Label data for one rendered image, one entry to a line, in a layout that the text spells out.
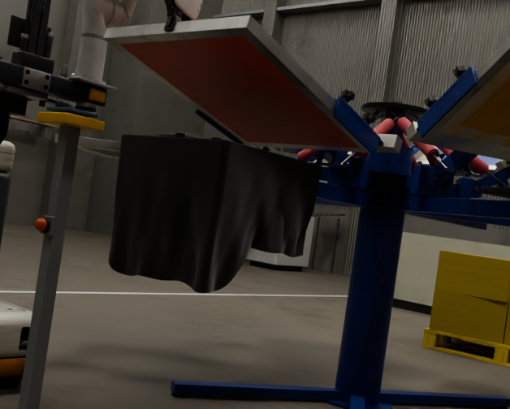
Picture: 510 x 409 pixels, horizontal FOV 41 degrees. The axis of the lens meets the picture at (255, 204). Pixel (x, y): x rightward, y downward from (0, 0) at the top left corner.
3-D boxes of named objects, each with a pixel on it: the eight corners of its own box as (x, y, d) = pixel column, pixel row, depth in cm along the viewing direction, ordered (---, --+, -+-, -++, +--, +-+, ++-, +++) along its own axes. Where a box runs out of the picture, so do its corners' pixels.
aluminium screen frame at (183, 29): (246, 27, 180) (250, 15, 181) (102, 38, 216) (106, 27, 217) (373, 152, 239) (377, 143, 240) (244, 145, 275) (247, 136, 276)
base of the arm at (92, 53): (58, 79, 246) (64, 36, 246) (87, 88, 255) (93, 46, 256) (83, 78, 236) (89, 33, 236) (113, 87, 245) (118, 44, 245)
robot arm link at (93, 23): (73, 36, 244) (79, -8, 245) (105, 46, 253) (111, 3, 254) (86, 34, 237) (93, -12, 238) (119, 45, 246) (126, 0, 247)
